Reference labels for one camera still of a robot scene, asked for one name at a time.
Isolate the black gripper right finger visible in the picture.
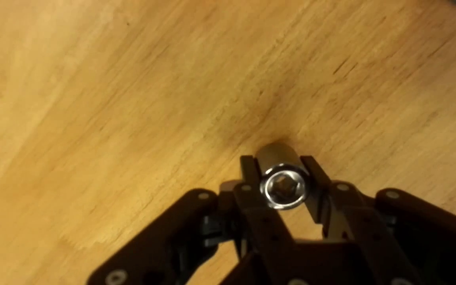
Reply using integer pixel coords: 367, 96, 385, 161
298, 153, 456, 285

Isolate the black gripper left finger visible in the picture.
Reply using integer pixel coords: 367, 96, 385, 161
86, 153, 299, 285

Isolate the silver metal socket cylinder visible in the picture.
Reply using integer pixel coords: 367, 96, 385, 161
255, 140, 312, 211

